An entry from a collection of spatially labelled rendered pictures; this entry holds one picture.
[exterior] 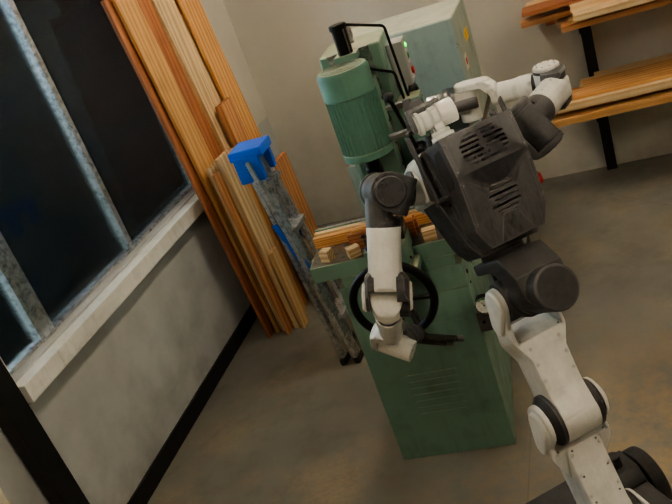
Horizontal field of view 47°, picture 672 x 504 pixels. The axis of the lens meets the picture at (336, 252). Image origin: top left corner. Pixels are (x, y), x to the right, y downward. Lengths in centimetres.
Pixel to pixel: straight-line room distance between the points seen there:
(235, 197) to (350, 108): 158
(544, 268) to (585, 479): 65
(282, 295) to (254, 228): 41
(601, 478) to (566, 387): 28
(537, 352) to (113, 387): 196
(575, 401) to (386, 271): 60
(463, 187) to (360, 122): 76
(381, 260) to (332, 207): 349
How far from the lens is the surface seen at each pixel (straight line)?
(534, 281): 183
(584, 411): 210
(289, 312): 422
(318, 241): 279
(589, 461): 221
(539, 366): 206
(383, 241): 191
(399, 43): 279
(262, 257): 408
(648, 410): 309
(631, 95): 442
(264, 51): 513
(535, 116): 208
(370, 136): 252
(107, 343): 342
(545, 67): 232
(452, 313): 269
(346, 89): 248
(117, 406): 344
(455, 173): 181
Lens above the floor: 199
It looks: 24 degrees down
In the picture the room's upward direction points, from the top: 20 degrees counter-clockwise
